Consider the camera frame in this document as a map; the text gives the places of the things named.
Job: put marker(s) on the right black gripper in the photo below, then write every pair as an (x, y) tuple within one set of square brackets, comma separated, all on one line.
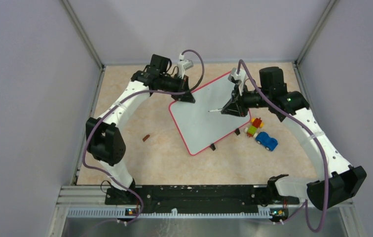
[(234, 106)]

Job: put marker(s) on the brown marker cap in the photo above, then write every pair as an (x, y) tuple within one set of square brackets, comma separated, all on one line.
[(146, 138)]

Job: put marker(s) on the pink-framed whiteboard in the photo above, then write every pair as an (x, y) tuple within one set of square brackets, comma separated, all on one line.
[(200, 128)]

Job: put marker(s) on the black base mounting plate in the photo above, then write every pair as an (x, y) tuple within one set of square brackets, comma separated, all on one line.
[(198, 199)]

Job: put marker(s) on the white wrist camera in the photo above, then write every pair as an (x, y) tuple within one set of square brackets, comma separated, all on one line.
[(183, 65), (238, 78)]

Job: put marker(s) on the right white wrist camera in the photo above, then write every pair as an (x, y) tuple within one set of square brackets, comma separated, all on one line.
[(238, 78)]

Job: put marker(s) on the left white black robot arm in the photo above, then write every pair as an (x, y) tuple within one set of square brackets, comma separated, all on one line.
[(103, 134)]

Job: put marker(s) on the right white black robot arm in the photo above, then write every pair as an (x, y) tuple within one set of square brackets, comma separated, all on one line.
[(338, 180)]

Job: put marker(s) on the colourful toy brick figure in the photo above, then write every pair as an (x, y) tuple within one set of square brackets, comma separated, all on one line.
[(255, 126)]

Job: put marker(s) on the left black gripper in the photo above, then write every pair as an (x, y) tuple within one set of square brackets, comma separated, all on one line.
[(185, 97)]

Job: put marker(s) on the aluminium frame rail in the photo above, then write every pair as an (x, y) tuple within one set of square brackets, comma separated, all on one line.
[(81, 211)]

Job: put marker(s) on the blue toy car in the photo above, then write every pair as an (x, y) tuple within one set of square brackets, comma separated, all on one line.
[(269, 143)]

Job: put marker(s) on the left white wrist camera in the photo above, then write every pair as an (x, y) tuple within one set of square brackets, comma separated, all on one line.
[(183, 65)]

